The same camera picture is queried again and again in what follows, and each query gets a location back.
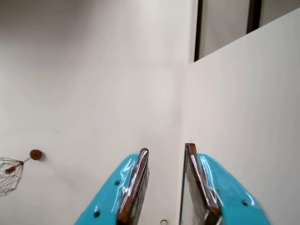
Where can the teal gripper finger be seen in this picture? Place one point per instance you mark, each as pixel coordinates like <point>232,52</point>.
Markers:
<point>229,199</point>
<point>112,194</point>

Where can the small round ceiling fixture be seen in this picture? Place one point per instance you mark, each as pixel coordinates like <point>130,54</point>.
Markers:
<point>163,222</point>

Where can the brown round ceiling rose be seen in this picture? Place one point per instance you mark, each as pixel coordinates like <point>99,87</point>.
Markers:
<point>35,154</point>

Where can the dark frame post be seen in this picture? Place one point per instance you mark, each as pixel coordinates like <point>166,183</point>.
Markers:
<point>254,14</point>
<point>198,28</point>

